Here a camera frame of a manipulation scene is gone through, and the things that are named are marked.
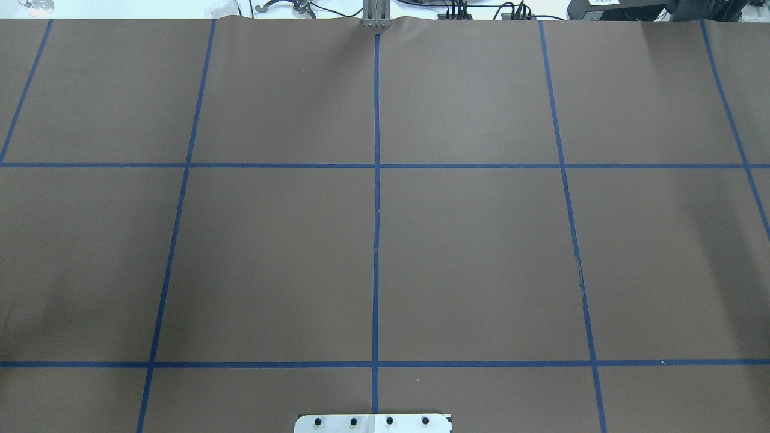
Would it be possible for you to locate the clear tape roll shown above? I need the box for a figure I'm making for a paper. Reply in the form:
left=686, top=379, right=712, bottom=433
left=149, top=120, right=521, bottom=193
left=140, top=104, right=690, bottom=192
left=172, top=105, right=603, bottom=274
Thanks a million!
left=17, top=0, right=55, bottom=17

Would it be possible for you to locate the white camera pole stand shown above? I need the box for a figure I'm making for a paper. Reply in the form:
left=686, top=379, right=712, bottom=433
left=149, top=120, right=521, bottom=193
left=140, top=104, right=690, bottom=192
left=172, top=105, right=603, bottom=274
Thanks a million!
left=294, top=413, right=454, bottom=432

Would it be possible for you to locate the brown paper table cover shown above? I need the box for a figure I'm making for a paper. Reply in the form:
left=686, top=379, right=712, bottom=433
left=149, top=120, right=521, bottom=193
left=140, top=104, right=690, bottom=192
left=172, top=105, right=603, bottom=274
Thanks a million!
left=1, top=16, right=768, bottom=432

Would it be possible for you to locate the aluminium frame post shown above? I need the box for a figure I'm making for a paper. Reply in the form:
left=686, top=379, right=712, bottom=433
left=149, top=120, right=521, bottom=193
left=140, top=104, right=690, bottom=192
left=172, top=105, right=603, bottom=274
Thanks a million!
left=361, top=0, right=392, bottom=28

